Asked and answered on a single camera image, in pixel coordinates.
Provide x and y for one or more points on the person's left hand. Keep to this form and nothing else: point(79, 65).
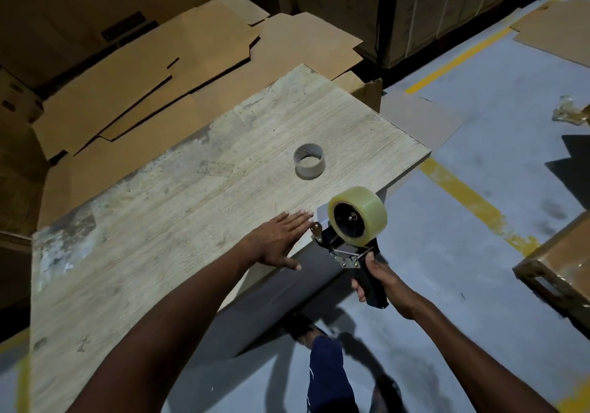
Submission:
point(276, 242)

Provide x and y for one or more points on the dark sandal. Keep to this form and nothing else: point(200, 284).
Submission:
point(387, 394)
point(299, 325)

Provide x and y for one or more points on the clear tape roll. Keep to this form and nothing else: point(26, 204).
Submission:
point(368, 205)

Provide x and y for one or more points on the small cardboard flap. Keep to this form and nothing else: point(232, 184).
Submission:
point(368, 97)

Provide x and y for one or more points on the person's left forearm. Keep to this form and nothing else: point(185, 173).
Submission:
point(161, 334)

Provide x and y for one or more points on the large cardboard box black label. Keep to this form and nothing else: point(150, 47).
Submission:
point(69, 7)

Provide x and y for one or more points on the dark cardboard box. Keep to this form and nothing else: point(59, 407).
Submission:
point(14, 279)

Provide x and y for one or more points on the large flat cardboard sheet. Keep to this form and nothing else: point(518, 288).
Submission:
point(299, 44)

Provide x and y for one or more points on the loose brown cardboard piece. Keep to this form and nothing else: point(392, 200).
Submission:
point(557, 30)

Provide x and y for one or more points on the grey tape core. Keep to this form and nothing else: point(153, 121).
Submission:
point(309, 168)

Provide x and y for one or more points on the person's blue trousers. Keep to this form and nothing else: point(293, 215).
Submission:
point(329, 380)

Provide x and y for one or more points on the person's right hand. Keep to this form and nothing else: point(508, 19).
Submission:
point(396, 293)

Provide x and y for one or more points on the person's right forearm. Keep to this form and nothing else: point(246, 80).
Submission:
point(470, 366)

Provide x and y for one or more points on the flat brown cardboard sheet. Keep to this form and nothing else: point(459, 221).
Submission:
point(203, 64)
point(115, 85)

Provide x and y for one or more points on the black handheld tape dispenser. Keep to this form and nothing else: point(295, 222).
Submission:
point(375, 295)

